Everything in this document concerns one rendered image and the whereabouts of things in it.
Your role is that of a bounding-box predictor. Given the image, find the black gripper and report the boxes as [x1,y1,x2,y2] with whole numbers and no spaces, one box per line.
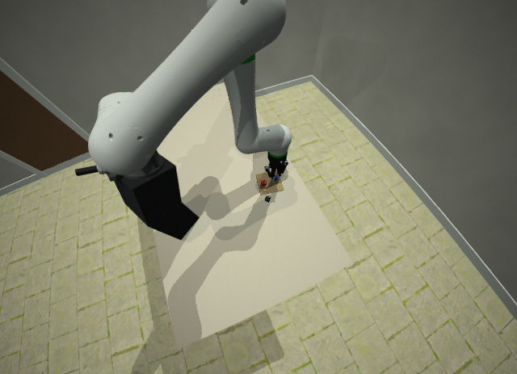
[264,160,288,182]

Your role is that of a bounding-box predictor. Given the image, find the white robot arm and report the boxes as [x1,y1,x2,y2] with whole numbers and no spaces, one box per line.
[75,0,292,181]

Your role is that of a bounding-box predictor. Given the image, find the tan square mat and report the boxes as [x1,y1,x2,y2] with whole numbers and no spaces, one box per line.
[256,173,284,195]

